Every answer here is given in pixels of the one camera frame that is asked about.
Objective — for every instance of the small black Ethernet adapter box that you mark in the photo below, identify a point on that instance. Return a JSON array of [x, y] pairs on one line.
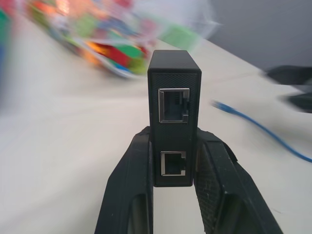
[[174, 117]]

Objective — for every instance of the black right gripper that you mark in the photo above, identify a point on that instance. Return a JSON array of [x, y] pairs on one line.
[[292, 85]]

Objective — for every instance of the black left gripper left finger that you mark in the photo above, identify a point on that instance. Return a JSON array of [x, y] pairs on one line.
[[126, 190]]

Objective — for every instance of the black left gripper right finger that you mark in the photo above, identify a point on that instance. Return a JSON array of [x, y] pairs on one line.
[[226, 185]]

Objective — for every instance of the clear bag of colourful blocks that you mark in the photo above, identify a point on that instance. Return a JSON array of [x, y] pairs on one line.
[[97, 36]]

